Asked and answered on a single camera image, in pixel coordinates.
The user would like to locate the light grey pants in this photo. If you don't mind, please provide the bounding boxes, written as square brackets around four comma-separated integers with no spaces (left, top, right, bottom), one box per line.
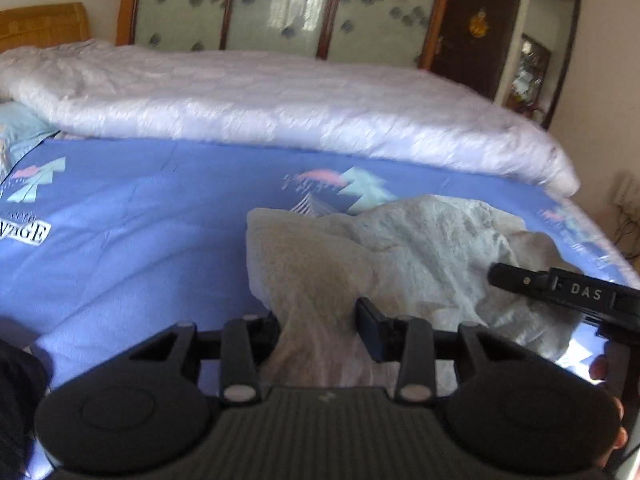
[246,195,582,388]

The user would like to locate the person's right hand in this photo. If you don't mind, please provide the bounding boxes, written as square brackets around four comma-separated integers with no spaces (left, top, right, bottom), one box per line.
[589,354,628,468]

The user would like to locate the blue patterned bed sheet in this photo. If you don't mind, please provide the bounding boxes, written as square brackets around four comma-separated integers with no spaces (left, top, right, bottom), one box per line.
[1,140,639,384]

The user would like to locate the dark grey black garment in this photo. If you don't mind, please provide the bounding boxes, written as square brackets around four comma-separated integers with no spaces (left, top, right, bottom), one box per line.
[1,340,49,479]

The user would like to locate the white lavender quilt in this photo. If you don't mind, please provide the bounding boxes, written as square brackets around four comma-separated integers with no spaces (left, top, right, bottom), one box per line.
[1,40,580,196]

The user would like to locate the floral light blue pillow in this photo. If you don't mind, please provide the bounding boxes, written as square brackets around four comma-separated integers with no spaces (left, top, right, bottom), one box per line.
[0,101,60,181]

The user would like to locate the dark wooden door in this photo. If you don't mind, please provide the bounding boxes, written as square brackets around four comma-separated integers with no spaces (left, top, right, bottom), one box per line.
[431,0,520,100]

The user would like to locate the frosted glass wardrobe doors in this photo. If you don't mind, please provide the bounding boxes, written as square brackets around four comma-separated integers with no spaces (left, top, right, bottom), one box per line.
[116,0,438,67]

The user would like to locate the wooden headboard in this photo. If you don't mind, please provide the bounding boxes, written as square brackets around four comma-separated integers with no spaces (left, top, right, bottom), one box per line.
[0,2,92,53]

